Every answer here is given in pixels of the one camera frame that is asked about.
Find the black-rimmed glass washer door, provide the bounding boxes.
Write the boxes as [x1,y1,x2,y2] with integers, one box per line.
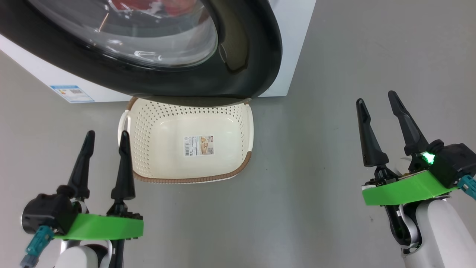
[0,0,283,99]

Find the red and white garment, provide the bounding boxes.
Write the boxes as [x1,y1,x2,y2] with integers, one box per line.
[164,0,198,18]

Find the printed basket label sticker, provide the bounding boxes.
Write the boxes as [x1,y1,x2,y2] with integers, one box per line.
[183,135,215,157]

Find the teal plug arm cable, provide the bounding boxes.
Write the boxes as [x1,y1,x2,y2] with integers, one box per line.
[457,175,476,200]
[20,225,54,268]

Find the blue energy label sticker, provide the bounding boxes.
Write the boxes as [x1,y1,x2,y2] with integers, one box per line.
[49,85,94,103]

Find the teal plug left arm cable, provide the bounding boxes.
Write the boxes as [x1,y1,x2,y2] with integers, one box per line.
[20,225,54,268]

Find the white front-load washing machine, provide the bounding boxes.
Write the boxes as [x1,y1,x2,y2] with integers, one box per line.
[0,0,316,103]

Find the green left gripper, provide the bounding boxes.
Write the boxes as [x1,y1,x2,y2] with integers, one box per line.
[52,130,144,240]

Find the cream perforated laundry basket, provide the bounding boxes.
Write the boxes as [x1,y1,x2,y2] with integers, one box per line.
[118,96,254,184]

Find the teal plug right arm cable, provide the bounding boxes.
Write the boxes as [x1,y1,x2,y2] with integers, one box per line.
[457,175,476,200]

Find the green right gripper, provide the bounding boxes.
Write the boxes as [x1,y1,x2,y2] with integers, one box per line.
[356,90,460,206]

